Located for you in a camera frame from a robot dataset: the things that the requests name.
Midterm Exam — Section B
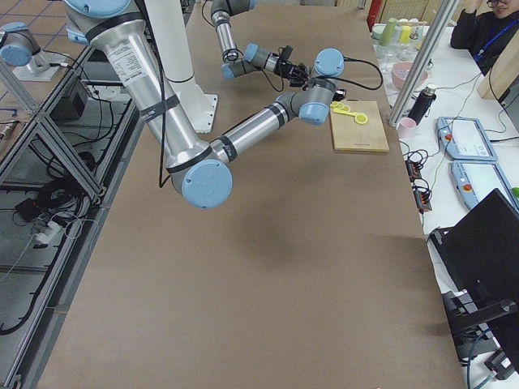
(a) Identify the pink bowl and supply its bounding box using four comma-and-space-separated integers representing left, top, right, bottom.
391, 62, 428, 90

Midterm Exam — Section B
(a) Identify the teach pendant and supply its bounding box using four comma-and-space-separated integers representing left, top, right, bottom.
450, 160, 518, 210
436, 117, 498, 161

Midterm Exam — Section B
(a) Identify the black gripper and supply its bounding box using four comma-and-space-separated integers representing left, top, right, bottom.
276, 45, 309, 88

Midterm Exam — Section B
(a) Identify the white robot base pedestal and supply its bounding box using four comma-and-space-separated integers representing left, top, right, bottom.
144, 0, 218, 134

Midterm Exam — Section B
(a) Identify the person in black jacket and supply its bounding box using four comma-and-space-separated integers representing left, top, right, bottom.
449, 0, 518, 75

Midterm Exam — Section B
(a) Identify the lower teach pendant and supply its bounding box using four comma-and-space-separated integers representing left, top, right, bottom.
450, 160, 518, 210

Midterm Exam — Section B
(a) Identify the upper teach pendant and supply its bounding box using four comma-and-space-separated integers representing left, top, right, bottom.
436, 117, 498, 161

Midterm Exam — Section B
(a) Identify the pink cup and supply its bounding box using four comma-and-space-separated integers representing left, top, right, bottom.
397, 117, 417, 139

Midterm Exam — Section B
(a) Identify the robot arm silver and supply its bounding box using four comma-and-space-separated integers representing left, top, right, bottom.
211, 0, 309, 87
66, 1, 345, 209

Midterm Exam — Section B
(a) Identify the black thermos bottle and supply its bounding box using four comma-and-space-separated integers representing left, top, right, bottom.
407, 83, 437, 125

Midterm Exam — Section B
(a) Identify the bamboo cutting board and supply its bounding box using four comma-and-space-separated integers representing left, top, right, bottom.
329, 100, 389, 152

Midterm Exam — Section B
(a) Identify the yellow plastic knife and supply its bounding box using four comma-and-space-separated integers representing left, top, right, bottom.
332, 109, 366, 120

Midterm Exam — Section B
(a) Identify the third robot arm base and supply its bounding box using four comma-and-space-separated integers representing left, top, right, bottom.
1, 22, 58, 82

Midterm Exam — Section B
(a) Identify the green bottle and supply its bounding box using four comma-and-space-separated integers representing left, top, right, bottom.
379, 17, 397, 46

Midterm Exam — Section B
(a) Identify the black laptop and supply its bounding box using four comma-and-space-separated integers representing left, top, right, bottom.
429, 189, 518, 369

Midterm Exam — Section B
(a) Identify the yellow cup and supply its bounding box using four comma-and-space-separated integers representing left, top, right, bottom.
398, 25, 413, 45

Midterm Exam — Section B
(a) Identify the aluminium frame post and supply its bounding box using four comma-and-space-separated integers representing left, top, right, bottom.
388, 0, 460, 127

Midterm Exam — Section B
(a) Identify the lemon slice front large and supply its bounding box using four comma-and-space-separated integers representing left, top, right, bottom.
355, 115, 368, 125

